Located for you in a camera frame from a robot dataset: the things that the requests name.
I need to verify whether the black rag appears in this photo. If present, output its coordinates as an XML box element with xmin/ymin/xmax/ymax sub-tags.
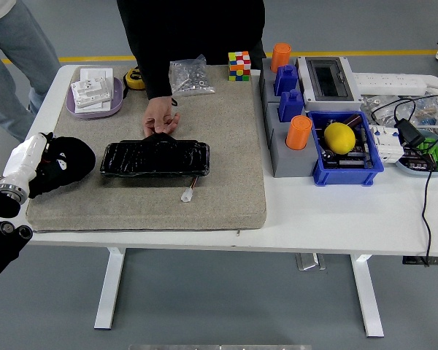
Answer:
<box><xmin>28</xmin><ymin>136</ymin><xmax>97</xmax><ymax>200</ymax></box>

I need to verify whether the yellow tape measure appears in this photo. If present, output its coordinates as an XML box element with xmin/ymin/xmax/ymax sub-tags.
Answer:
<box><xmin>122</xmin><ymin>66</ymin><xmax>147</xmax><ymax>99</ymax></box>

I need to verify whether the clear bag of washers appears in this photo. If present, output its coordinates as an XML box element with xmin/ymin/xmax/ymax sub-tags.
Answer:
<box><xmin>361</xmin><ymin>94</ymin><xmax>399</xmax><ymax>125</ymax></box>

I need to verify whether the white power strip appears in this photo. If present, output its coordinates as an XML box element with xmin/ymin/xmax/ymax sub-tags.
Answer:
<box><xmin>352</xmin><ymin>71</ymin><xmax>429</xmax><ymax>96</ymax></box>

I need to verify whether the person's right hand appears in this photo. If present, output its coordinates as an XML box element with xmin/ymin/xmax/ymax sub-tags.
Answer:
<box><xmin>141</xmin><ymin>96</ymin><xmax>181</xmax><ymax>139</ymax></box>

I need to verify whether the grey electrical distribution box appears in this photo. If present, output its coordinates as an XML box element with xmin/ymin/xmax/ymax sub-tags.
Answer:
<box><xmin>295</xmin><ymin>55</ymin><xmax>364</xmax><ymax>112</ymax></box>

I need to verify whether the white circuit breaker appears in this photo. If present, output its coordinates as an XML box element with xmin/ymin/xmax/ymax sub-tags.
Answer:
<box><xmin>368</xmin><ymin>123</ymin><xmax>406</xmax><ymax>165</ymax></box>

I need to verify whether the blue plastic block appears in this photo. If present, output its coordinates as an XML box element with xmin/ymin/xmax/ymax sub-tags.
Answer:
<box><xmin>274</xmin><ymin>64</ymin><xmax>299</xmax><ymax>98</ymax></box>
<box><xmin>278</xmin><ymin>88</ymin><xmax>304</xmax><ymax>123</ymax></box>

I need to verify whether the dark circuit board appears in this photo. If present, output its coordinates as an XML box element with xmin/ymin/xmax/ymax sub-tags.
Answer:
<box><xmin>320</xmin><ymin>145</ymin><xmax>374</xmax><ymax>171</ymax></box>
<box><xmin>401</xmin><ymin>147</ymin><xmax>437</xmax><ymax>172</ymax></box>

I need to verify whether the blue plastic bin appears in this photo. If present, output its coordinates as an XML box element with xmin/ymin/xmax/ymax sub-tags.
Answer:
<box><xmin>306</xmin><ymin>110</ymin><xmax>385</xmax><ymax>187</ymax></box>

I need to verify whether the white table leg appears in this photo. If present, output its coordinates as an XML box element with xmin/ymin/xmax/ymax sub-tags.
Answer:
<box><xmin>93</xmin><ymin>246</ymin><xmax>127</xmax><ymax>331</ymax></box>
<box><xmin>350</xmin><ymin>254</ymin><xmax>385</xmax><ymax>338</ymax></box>

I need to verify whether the yellow lemon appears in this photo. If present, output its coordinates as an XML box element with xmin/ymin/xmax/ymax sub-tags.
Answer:
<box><xmin>323</xmin><ymin>122</ymin><xmax>358</xmax><ymax>154</ymax></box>

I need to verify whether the black glossy panel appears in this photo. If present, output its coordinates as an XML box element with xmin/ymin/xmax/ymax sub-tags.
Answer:
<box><xmin>99</xmin><ymin>131</ymin><xmax>211</xmax><ymax>179</ymax></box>

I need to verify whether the black desk controller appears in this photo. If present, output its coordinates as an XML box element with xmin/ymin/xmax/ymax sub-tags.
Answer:
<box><xmin>402</xmin><ymin>256</ymin><xmax>438</xmax><ymax>267</ymax></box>

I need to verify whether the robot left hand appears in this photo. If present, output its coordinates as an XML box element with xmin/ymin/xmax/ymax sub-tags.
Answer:
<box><xmin>1</xmin><ymin>131</ymin><xmax>69</xmax><ymax>184</ymax></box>

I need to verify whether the colourful puzzle cube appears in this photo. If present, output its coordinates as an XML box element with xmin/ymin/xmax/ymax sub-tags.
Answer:
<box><xmin>227</xmin><ymin>50</ymin><xmax>252</xmax><ymax>82</ymax></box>

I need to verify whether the clear bag of blue parts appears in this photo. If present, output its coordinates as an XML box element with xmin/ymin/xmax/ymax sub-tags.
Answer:
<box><xmin>412</xmin><ymin>96</ymin><xmax>438</xmax><ymax>127</ymax></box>

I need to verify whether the clear bag of nuts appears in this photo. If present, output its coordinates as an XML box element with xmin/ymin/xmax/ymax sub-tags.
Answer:
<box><xmin>169</xmin><ymin>54</ymin><xmax>217</xmax><ymax>98</ymax></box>

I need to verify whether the grey-brown mat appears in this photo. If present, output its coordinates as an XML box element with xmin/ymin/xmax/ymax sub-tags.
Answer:
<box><xmin>25</xmin><ymin>64</ymin><xmax>268</xmax><ymax>233</ymax></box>

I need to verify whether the purple tray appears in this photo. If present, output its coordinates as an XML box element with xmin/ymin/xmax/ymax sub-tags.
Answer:
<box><xmin>65</xmin><ymin>76</ymin><xmax>126</xmax><ymax>120</ymax></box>

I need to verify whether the silver metal bracket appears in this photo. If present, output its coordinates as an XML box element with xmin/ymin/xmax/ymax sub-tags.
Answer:
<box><xmin>295</xmin><ymin>252</ymin><xmax>326</xmax><ymax>271</ymax></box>

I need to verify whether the grey block holder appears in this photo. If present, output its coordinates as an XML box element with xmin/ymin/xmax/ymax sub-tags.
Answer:
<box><xmin>265</xmin><ymin>101</ymin><xmax>320</xmax><ymax>179</ymax></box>
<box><xmin>258</xmin><ymin>57</ymin><xmax>306</xmax><ymax>106</ymax></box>

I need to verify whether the flat white switch plate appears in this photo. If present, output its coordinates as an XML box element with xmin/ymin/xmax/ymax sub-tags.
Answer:
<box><xmin>79</xmin><ymin>66</ymin><xmax>115</xmax><ymax>88</ymax></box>

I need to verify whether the green terminal block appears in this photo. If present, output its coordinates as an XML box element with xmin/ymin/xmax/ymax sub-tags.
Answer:
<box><xmin>418</xmin><ymin>137</ymin><xmax>438</xmax><ymax>172</ymax></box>

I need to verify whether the white connector with wires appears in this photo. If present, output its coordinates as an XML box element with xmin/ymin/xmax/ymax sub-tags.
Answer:
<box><xmin>180</xmin><ymin>177</ymin><xmax>200</xmax><ymax>203</ymax></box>

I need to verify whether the person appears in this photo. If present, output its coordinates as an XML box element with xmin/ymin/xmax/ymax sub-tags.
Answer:
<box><xmin>115</xmin><ymin>0</ymin><xmax>266</xmax><ymax>101</ymax></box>
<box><xmin>0</xmin><ymin>0</ymin><xmax>62</xmax><ymax>143</ymax></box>

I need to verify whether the white socket module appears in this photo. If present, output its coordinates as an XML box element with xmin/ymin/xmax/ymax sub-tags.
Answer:
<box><xmin>70</xmin><ymin>78</ymin><xmax>113</xmax><ymax>109</ymax></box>

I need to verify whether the orange plastic cylinder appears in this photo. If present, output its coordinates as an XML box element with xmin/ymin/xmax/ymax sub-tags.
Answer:
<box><xmin>269</xmin><ymin>42</ymin><xmax>292</xmax><ymax>74</ymax></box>
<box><xmin>285</xmin><ymin>114</ymin><xmax>313</xmax><ymax>151</ymax></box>

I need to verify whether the black power adapter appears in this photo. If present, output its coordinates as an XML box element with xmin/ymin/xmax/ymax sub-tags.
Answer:
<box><xmin>393</xmin><ymin>119</ymin><xmax>427</xmax><ymax>149</ymax></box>

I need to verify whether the thin black cord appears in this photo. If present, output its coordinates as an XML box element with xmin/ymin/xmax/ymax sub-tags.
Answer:
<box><xmin>370</xmin><ymin>94</ymin><xmax>438</xmax><ymax>268</ymax></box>

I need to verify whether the brown cylindrical capacitor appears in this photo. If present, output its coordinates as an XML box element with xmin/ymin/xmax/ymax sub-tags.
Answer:
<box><xmin>342</xmin><ymin>113</ymin><xmax>363</xmax><ymax>129</ymax></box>

